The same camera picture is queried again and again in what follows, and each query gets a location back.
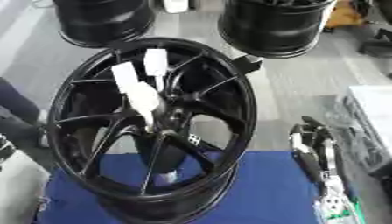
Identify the black wheel stand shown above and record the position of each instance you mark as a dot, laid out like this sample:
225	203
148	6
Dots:
248	64

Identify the black spoked wheel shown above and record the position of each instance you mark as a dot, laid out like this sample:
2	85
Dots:
224	116

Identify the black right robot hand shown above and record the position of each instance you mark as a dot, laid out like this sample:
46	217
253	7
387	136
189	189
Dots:
312	145

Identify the white box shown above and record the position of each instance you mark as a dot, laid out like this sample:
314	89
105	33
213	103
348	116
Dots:
375	108

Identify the yellow object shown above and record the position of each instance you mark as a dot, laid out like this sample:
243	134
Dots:
344	14

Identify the black wheel rim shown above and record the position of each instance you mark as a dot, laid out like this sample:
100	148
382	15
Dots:
102	20
275	29

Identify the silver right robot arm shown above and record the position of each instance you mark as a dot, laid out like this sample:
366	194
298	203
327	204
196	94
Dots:
337	204

